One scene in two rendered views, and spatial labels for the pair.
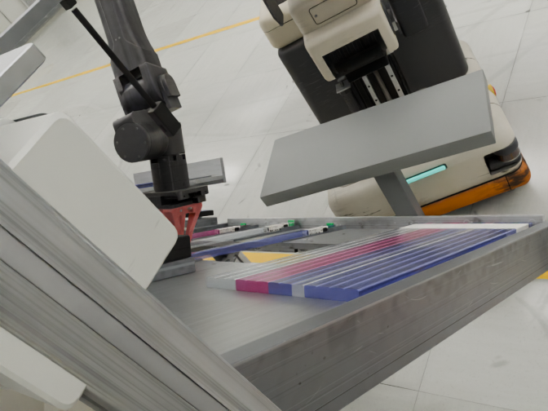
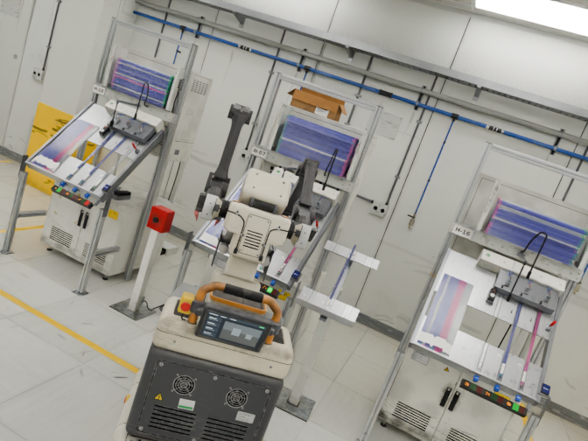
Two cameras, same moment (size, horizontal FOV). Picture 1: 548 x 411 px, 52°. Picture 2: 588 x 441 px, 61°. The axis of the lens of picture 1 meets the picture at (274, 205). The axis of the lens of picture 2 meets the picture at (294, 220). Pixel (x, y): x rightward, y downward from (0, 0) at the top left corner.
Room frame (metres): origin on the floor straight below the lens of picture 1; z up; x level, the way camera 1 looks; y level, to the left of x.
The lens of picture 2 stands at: (3.31, -1.58, 1.67)
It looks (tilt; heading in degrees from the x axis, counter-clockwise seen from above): 11 degrees down; 145
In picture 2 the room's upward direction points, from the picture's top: 20 degrees clockwise
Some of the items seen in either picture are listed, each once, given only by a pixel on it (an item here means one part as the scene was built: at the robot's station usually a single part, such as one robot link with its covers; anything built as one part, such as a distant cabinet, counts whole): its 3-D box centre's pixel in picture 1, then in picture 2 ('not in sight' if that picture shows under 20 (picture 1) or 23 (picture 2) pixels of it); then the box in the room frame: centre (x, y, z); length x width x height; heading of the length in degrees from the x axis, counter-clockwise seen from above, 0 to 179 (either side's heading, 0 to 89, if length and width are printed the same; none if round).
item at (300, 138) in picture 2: not in sight; (317, 145); (0.52, 0.34, 1.52); 0.51 x 0.13 x 0.27; 39
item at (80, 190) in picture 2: not in sight; (106, 187); (-0.61, -0.64, 0.66); 1.01 x 0.73 x 1.31; 129
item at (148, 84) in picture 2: not in sight; (131, 152); (-0.75, -0.49, 0.95); 1.35 x 0.82 x 1.90; 129
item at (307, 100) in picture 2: not in sight; (329, 104); (0.25, 0.50, 1.82); 0.68 x 0.30 x 0.20; 39
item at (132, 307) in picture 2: not in sight; (148, 260); (0.13, -0.42, 0.39); 0.24 x 0.24 x 0.78; 39
